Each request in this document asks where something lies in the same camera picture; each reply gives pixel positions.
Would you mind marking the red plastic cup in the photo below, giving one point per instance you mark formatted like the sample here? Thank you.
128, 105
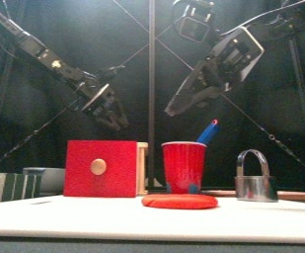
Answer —
182, 164

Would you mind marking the white cutting board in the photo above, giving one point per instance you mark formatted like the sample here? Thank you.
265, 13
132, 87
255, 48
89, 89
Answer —
93, 217

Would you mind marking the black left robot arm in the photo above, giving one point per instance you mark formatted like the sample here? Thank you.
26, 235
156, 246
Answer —
36, 47

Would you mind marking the red drawer with wooden knob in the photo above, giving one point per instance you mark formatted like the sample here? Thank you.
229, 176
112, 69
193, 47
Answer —
116, 178

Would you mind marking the green white striped box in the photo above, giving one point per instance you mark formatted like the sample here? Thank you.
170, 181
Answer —
18, 186

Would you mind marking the blue plastic spatula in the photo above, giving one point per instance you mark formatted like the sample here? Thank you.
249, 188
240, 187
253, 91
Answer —
208, 133

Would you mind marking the red dough disc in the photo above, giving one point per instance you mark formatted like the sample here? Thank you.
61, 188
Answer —
178, 201

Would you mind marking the vertical metal pole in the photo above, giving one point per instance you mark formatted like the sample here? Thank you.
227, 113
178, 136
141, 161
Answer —
152, 66

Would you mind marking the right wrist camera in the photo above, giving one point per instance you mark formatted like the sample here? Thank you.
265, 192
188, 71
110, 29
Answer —
194, 28

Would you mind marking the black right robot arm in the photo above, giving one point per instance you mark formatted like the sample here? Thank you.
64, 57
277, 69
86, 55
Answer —
291, 19

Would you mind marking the brown wooden board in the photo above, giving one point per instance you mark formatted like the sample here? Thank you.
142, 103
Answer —
300, 196

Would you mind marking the small teal piece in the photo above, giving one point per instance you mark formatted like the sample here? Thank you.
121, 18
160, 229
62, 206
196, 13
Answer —
194, 189

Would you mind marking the dark metal stand post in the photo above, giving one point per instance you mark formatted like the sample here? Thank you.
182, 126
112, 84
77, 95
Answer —
301, 99

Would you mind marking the wooden drawer box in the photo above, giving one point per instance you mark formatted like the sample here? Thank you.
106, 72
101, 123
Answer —
142, 164

